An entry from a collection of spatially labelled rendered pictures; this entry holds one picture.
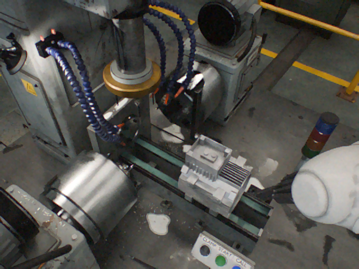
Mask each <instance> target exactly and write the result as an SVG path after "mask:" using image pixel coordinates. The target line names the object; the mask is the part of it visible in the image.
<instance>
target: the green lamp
mask: <svg viewBox="0 0 359 269"><path fill-rule="evenodd" d="M302 152H303V154H304V155H305V156H308V157H316V156H318V155H319V153H320V152H321V150H320V151H313V150H311V149H309V148H308V147H307V145H306V143H305V145H304V147H303V149H302Z"/></svg>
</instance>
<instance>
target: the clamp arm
mask: <svg viewBox="0 0 359 269"><path fill-rule="evenodd" d="M202 91H203V88H201V87H197V88H196V89H195V90H194V92H193V93H192V95H193V96H194V98H193V105H192V117H191V123H190V126H191V130H190V139H191V140H193V141H194V140H195V139H197V137H195V136H198V135H199V134H198V128H199V119H200V110H201V101H202Z"/></svg>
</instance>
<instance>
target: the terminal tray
mask: <svg viewBox="0 0 359 269"><path fill-rule="evenodd" d="M202 137H203V138H204V139H202ZM227 150H229V151H227ZM190 151H191V152H192V153H191V154H190ZM231 154H232V149H230V148H227V147H225V146H223V145H221V144H219V143H217V142H215V141H213V140H211V139H209V138H207V137H205V136H203V135H201V136H200V137H199V138H198V139H197V141H196V142H195V143H194V144H193V145H192V147H190V148H189V150H188V151H187V152H186V156H185V165H186V166H189V167H190V170H191V169H192V171H196V173H199V175H202V177H204V176H205V178H206V179H207V178H209V180H211V181H212V182H216V180H217V178H218V175H219V173H220V172H221V170H222V169H223V168H224V166H225V164H226V163H227V162H228V160H230V157H231ZM216 165H217V166H218V167H217V168H216V167H215V166H216Z"/></svg>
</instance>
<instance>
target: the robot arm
mask: <svg viewBox="0 0 359 269"><path fill-rule="evenodd" d="M280 181H281V182H280V183H277V185H274V186H272V187H269V188H265V189H262V190H259V191H258V192H257V195H258V196H259V197H260V198H261V199H262V200H263V201H266V200H270V199H274V200H275V201H276V202H277V203H281V204H295V205H296V207H297V209H298V210H299V212H300V213H302V214H303V215H304V216H306V217H307V218H309V219H311V220H314V221H316V222H320V223H323V224H334V225H339V226H342V227H344V228H347V229H349V230H351V231H353V232H354V233H356V234H359V141H357V142H355V143H353V144H351V145H350V146H343V147H339V148H336V149H332V150H329V151H327V152H324V153H322V154H320V155H318V156H316V157H313V158H312V159H310V160H309V161H307V162H306V163H304V164H303V165H302V166H301V167H300V169H299V170H298V171H296V172H294V173H291V174H289V175H287V176H285V177H283V178H282V179H281V180H280Z"/></svg>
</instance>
